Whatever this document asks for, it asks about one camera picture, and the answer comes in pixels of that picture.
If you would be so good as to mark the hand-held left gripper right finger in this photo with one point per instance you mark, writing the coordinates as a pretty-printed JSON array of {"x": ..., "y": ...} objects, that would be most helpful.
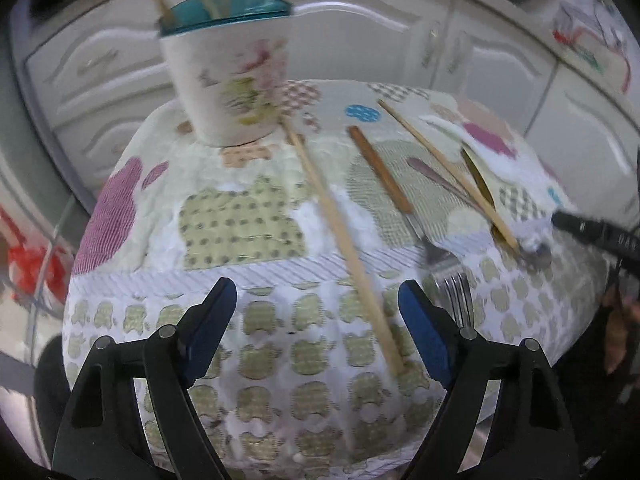
[{"x": 425, "y": 332}]

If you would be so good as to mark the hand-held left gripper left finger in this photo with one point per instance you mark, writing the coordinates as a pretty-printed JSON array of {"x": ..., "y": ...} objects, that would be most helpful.
[{"x": 207, "y": 330}]

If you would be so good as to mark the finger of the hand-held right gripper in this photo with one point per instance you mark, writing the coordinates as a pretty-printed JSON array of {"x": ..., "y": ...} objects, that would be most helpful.
[{"x": 577, "y": 225}]

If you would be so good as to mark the floral utensil holder teal lid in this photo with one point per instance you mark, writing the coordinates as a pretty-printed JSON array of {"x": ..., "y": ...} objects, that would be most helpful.
[{"x": 220, "y": 85}]

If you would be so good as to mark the person's right hand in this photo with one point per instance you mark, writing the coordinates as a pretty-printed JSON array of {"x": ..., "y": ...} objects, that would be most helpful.
[{"x": 616, "y": 335}]

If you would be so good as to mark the white cabinet door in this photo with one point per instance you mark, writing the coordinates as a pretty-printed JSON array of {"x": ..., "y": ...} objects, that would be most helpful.
[
  {"x": 500, "y": 75},
  {"x": 590, "y": 150},
  {"x": 370, "y": 45}
]

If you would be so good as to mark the patchwork quilted cloth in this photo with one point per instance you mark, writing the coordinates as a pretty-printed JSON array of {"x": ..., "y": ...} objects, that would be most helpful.
[{"x": 240, "y": 220}]

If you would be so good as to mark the red object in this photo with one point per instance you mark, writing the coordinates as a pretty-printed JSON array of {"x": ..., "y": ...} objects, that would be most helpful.
[{"x": 25, "y": 260}]

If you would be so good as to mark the white cabinet drawer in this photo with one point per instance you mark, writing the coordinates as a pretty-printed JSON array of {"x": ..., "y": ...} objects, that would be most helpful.
[
  {"x": 100, "y": 60},
  {"x": 115, "y": 145}
]

